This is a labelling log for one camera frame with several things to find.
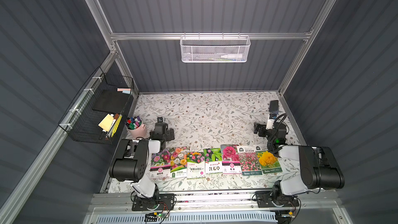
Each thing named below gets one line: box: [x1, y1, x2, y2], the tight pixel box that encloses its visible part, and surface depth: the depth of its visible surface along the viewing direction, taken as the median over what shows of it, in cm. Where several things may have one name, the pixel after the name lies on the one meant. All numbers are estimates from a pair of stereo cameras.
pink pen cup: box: [125, 115, 147, 140], surface depth 91 cm
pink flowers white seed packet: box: [236, 145, 263, 176], surface depth 88 cm
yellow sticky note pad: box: [97, 113, 115, 132], surface depth 70 cm
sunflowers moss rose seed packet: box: [186, 151, 206, 180], surface depth 86 cm
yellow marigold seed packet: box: [255, 149, 283, 175], surface depth 86 cm
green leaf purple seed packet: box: [203, 147, 223, 174], surface depth 88 cm
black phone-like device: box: [269, 100, 279, 115], surface depth 110 cm
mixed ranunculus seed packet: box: [169, 146, 191, 178], surface depth 88 cm
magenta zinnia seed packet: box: [220, 144, 243, 174], surface depth 88 cm
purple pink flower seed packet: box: [149, 149, 172, 179], surface depth 86 cm
